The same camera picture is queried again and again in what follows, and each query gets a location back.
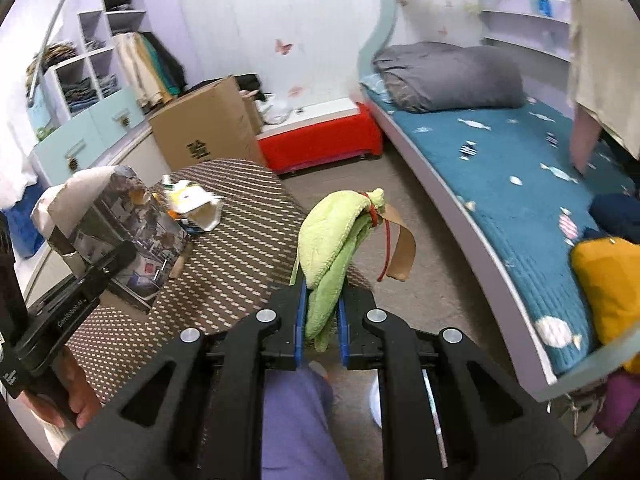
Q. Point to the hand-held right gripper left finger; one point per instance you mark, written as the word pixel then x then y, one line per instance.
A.
pixel 300 320

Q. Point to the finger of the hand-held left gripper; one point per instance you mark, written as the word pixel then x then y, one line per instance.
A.
pixel 112 265

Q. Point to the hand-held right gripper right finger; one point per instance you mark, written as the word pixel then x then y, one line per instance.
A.
pixel 342 332

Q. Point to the grey brown paper bag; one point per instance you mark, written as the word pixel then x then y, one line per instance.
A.
pixel 120 210

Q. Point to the light blue plastic bin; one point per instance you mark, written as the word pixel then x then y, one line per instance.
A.
pixel 375 405

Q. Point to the green fleece cloth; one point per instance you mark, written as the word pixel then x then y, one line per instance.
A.
pixel 330 240

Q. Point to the brown paper strip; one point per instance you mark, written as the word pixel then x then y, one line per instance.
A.
pixel 402 250

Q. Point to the yellow white plastic bag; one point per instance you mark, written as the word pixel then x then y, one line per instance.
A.
pixel 200 207

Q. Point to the person's left hand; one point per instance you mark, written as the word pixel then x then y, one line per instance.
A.
pixel 75 400

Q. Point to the brown polka-dot tablecloth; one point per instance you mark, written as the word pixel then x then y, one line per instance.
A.
pixel 225 270

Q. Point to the blue bag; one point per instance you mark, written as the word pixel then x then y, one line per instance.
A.
pixel 25 225

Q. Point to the person's purple trouser leg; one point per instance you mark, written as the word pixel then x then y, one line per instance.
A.
pixel 300 425

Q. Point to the pale teal drawer cabinet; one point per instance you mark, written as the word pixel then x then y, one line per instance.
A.
pixel 100 125

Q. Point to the brown cardboard box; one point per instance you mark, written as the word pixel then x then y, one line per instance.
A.
pixel 200 125

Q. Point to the folded jeans stack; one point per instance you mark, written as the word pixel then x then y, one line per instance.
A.
pixel 80 95

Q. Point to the red storage bench white top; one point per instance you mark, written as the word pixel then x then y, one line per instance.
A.
pixel 320 140

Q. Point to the green hanging garment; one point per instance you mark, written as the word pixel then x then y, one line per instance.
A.
pixel 165 80

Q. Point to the cream hanging garment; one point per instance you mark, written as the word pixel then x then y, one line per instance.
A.
pixel 132 70

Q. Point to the dark hanging jacket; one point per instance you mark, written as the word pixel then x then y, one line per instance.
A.
pixel 170 60

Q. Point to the teal quilted mattress cover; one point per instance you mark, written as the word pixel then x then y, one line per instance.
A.
pixel 500 185

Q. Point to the olive clothes pile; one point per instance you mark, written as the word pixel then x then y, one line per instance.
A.
pixel 52 55

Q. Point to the black clothes pile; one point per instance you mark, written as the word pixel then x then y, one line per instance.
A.
pixel 247 82

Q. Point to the pale pink butterfly decal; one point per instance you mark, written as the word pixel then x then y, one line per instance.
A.
pixel 297 91

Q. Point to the teal checked pillow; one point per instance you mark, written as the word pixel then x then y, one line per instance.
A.
pixel 376 87

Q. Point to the chrome stool base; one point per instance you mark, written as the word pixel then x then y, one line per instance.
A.
pixel 575 410

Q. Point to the grey metal handrail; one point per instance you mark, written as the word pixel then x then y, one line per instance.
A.
pixel 48 27

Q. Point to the black folded clothes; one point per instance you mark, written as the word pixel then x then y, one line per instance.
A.
pixel 117 0

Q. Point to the yellow garment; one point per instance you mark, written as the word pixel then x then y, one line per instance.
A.
pixel 610 285

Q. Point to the grey quilt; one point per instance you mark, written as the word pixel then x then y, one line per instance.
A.
pixel 450 75

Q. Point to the magenta garment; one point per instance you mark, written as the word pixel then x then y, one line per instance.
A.
pixel 620 400

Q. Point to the navy garment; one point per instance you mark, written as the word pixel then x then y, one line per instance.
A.
pixel 617 215

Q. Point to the pink hanging garment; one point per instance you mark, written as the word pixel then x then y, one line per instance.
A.
pixel 585 140

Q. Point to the black hanging clothes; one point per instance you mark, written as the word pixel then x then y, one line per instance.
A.
pixel 625 160

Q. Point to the beige hanging sweater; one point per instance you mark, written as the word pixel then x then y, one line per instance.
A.
pixel 600 60

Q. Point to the small blue box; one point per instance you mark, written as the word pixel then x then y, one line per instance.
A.
pixel 541 6

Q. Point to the pale teal bunk bed frame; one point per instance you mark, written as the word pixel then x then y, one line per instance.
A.
pixel 450 200

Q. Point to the white wall shelves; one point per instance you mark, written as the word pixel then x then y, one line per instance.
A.
pixel 520 35

